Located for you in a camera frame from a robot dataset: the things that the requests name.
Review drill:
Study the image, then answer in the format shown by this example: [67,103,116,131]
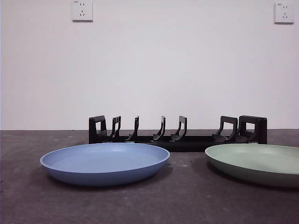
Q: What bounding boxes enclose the blue round plate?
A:
[39,142,171,187]

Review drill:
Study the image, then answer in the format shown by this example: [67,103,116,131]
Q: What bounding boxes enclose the pale green round plate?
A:
[204,143,299,189]

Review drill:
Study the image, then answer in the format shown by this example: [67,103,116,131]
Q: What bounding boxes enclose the black plate rack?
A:
[88,115,268,153]

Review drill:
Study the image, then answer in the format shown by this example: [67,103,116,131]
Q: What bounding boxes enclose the white wall socket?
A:
[274,2,295,24]
[71,0,93,23]

